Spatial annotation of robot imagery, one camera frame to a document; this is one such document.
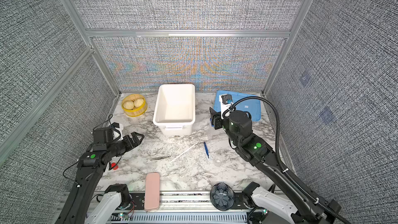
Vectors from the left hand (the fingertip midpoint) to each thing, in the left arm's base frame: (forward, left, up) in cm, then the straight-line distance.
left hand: (138, 139), depth 77 cm
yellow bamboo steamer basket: (+28, +11, -12) cm, 32 cm away
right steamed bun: (+34, +9, -10) cm, 36 cm away
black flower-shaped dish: (-25, -41, -15) cm, 50 cm away
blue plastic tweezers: (0, -35, -15) cm, 38 cm away
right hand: (+4, -39, +19) cm, 43 cm away
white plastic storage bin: (+29, -16, -14) cm, 36 cm away
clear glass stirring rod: (0, -24, -15) cm, 28 cm away
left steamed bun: (+32, +15, -9) cm, 36 cm away
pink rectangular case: (-21, -7, -15) cm, 26 cm away
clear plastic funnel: (-8, -41, -15) cm, 44 cm away
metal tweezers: (-3, -9, -16) cm, 18 cm away
